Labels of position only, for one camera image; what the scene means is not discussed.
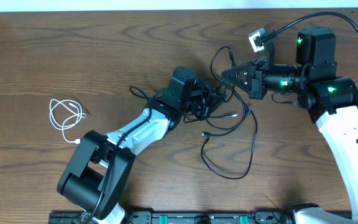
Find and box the white cable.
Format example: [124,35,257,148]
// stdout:
[48,98,88,144]

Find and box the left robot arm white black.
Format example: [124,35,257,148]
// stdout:
[57,84,225,223]

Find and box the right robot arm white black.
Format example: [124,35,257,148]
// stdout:
[222,57,358,223]

